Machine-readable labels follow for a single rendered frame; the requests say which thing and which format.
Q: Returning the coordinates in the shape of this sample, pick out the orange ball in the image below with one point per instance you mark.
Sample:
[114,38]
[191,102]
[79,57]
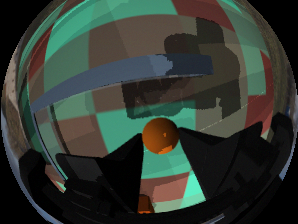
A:
[160,135]

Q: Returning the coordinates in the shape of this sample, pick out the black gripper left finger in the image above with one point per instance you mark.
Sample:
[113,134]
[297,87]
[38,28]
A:
[119,172]

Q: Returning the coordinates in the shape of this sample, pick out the clear l-shaped low wall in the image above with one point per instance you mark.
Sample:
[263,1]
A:
[47,125]

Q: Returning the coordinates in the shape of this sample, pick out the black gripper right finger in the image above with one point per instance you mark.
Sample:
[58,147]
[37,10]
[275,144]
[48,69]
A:
[212,157]

